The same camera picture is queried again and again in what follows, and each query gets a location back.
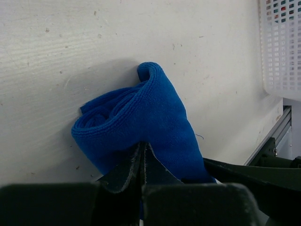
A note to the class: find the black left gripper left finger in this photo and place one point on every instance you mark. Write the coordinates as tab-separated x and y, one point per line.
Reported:
112	200

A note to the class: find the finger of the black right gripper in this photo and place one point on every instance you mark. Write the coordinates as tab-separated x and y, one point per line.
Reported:
276	190

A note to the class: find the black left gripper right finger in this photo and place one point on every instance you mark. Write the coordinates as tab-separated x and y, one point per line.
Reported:
169	202

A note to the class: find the blue towel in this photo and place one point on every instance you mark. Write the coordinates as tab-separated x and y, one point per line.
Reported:
150	112

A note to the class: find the rabbit print towel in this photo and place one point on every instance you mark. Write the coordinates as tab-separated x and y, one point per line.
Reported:
283	10

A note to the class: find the white plastic basket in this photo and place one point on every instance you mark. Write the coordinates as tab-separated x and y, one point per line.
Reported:
280	53

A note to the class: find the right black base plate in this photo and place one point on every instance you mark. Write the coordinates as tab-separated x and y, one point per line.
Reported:
263	153

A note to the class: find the aluminium mounting rail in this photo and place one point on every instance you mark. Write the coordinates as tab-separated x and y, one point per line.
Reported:
282	132

